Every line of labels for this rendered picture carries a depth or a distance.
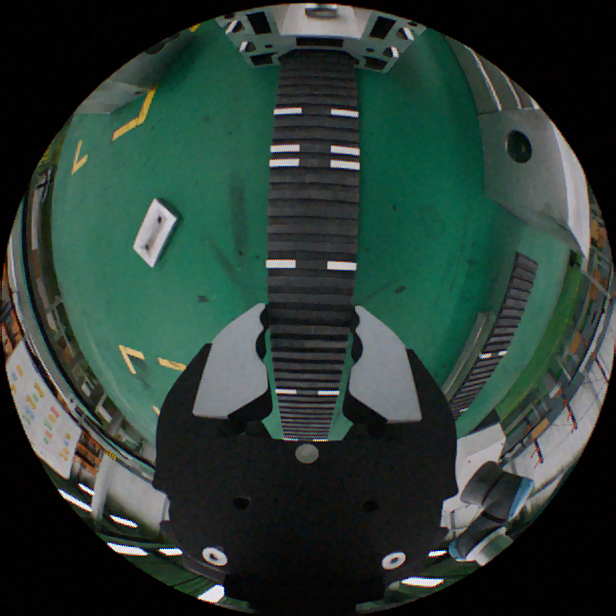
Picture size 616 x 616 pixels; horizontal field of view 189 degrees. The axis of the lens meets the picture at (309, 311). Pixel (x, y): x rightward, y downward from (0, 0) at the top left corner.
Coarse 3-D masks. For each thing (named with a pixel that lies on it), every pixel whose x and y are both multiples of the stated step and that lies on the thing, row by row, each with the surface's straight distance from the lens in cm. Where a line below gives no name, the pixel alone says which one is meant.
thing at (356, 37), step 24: (240, 24) 17; (264, 24) 17; (288, 24) 17; (312, 24) 17; (336, 24) 17; (360, 24) 16; (384, 24) 16; (408, 24) 15; (264, 48) 17; (288, 48) 17; (312, 48) 17; (336, 48) 17; (360, 48) 17; (384, 48) 16; (384, 72) 19
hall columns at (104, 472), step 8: (104, 456) 808; (112, 456) 799; (104, 464) 802; (112, 464) 812; (104, 472) 797; (104, 480) 827; (96, 488) 825; (104, 488) 831; (96, 496) 828; (104, 496) 833; (96, 504) 834; (96, 512) 843; (96, 520) 856; (96, 528) 897; (392, 584) 706; (384, 600) 768
